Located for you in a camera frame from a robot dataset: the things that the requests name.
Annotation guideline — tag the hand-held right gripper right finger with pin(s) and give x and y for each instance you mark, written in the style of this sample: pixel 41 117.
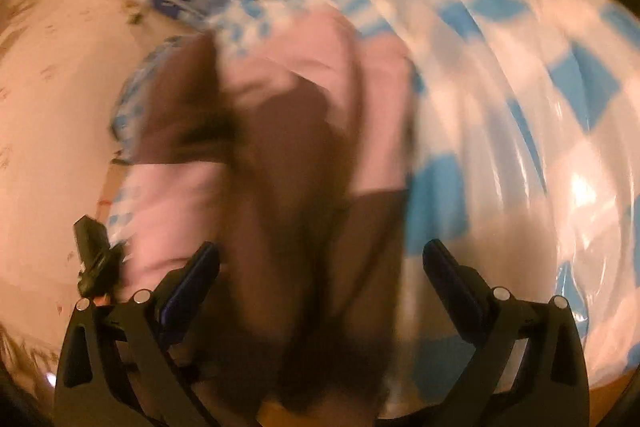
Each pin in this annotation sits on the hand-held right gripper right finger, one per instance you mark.
pixel 450 289

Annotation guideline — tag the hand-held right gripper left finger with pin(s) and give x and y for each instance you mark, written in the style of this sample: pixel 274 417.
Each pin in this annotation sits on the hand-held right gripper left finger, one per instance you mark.
pixel 192 287

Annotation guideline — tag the pink and brown hoodie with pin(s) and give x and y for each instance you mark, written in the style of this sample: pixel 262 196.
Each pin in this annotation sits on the pink and brown hoodie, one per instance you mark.
pixel 280 147

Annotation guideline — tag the blue white checked plastic sheet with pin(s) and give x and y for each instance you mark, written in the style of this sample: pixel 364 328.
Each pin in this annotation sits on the blue white checked plastic sheet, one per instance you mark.
pixel 500 107

